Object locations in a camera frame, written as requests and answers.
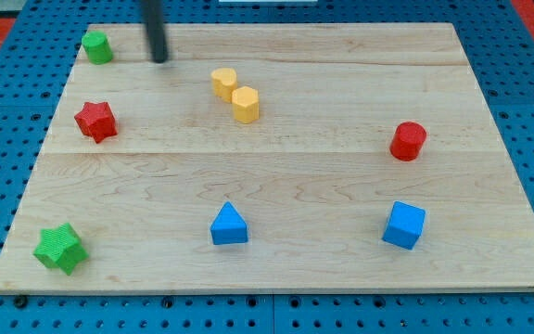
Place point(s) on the green star block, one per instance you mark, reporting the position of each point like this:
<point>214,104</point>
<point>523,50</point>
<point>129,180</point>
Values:
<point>60,248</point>

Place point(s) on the yellow heart block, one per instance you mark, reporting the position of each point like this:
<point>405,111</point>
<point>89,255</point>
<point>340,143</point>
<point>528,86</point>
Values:
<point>224,83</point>

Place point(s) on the red star block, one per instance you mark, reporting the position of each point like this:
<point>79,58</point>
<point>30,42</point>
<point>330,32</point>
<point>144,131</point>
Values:
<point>96,120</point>

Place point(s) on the red cylinder block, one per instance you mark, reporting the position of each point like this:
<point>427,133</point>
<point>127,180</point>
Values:
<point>408,139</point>

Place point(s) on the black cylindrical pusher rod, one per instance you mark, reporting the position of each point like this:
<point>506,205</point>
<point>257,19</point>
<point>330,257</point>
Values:
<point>153,19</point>

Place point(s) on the blue cube block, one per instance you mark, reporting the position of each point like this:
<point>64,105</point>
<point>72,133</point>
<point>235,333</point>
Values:
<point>405,225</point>

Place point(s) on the blue triangle block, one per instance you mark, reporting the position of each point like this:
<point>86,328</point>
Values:
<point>228,227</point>

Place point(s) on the green cylinder block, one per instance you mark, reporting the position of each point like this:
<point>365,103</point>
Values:
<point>97,47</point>

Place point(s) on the light wooden board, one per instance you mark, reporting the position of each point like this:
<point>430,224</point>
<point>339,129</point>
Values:
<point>312,177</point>

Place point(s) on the yellow hexagon block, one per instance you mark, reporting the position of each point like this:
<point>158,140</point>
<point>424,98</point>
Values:
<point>245,102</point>

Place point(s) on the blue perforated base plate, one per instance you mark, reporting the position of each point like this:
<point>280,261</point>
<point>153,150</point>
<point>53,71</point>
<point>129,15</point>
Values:
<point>35,62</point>

